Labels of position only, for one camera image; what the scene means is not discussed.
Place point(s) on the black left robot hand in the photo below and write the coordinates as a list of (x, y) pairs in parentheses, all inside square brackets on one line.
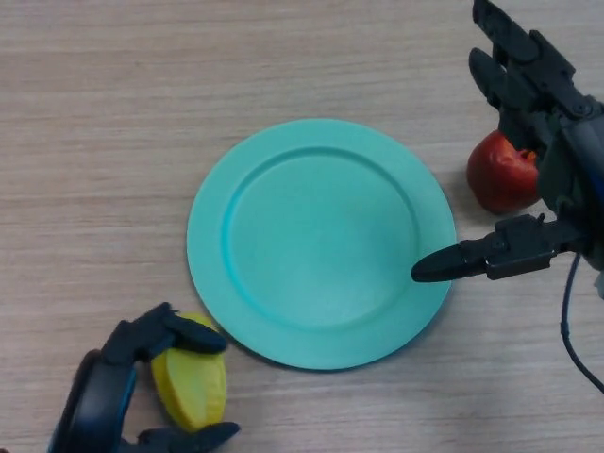
[(99, 401)]

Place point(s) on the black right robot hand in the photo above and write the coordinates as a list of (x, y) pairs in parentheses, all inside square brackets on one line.
[(566, 179)]

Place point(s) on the yellow starfruit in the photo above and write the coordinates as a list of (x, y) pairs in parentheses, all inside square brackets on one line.
[(193, 387)]

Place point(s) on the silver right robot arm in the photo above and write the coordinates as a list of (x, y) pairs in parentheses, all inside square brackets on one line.
[(600, 285)]

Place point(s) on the green round plate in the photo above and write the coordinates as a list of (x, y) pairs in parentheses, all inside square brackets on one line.
[(321, 245)]

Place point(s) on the red apple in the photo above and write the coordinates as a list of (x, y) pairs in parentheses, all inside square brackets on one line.
[(500, 179)]

